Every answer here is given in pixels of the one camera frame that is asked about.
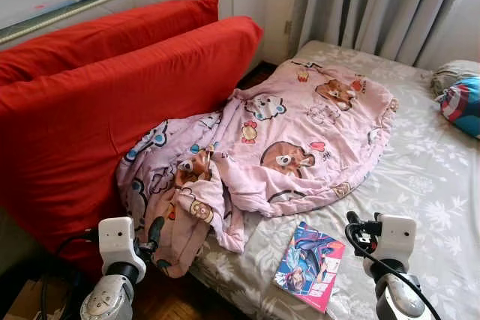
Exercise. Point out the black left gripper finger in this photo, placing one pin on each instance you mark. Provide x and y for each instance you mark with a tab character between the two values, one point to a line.
157	231

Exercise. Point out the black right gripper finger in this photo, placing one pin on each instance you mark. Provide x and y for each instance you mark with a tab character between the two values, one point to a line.
354	218

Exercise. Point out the blue pink comic book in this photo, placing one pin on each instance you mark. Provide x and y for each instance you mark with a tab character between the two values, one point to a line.
307	267

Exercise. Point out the pink cartoon print blanket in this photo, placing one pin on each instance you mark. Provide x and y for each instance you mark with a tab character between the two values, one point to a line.
300	125

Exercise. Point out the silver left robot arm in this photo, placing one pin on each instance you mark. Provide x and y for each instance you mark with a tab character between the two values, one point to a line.
109	297

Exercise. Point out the bed with grey floral sheet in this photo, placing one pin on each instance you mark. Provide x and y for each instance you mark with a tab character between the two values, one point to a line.
420	185

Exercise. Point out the red folded mattress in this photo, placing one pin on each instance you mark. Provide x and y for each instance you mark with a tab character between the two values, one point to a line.
112	125

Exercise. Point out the red white blue bolster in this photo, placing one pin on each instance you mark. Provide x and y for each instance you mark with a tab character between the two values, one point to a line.
465	106

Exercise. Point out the crumpled grey pillow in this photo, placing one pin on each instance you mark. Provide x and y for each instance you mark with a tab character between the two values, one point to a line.
454	73

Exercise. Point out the grey pleated curtain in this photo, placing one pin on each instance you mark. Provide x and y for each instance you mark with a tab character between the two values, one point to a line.
375	5

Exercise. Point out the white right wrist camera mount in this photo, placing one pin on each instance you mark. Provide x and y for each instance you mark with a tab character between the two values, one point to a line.
397	237

